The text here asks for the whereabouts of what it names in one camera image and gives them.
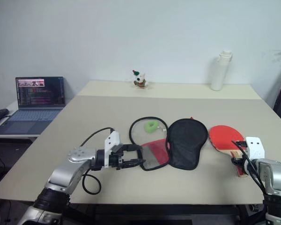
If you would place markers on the white water bottle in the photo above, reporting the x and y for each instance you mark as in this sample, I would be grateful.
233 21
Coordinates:
219 72

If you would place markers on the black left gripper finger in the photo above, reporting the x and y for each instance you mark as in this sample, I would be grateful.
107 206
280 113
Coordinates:
131 147
132 162

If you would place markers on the black mesh paddle case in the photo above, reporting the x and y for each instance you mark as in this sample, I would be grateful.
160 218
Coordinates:
186 143

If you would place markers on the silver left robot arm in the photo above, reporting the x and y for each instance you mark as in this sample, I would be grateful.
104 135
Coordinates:
61 173

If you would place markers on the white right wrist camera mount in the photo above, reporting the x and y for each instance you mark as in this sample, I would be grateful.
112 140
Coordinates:
255 146

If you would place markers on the open blue laptop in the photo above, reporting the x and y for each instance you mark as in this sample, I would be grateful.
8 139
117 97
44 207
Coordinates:
28 117

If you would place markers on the white plush dog toy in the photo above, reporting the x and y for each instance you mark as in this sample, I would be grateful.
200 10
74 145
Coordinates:
140 80

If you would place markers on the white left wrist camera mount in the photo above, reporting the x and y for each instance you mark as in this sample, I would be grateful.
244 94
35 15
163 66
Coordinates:
112 139

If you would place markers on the white side table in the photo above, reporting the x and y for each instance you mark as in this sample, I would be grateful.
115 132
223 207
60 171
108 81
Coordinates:
12 104

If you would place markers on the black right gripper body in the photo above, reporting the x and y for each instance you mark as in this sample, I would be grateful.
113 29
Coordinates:
244 167

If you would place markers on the black table frame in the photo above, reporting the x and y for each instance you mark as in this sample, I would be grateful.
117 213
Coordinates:
154 209

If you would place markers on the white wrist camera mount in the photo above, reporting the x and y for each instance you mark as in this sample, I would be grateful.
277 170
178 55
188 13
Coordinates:
112 139
255 146

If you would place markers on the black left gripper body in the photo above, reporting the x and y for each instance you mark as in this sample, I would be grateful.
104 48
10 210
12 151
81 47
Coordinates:
116 157

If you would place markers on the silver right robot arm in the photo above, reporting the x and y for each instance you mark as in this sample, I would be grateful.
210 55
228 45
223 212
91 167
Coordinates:
278 173

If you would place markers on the red table tennis paddle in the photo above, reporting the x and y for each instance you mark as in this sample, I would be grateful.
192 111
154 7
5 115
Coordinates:
224 138

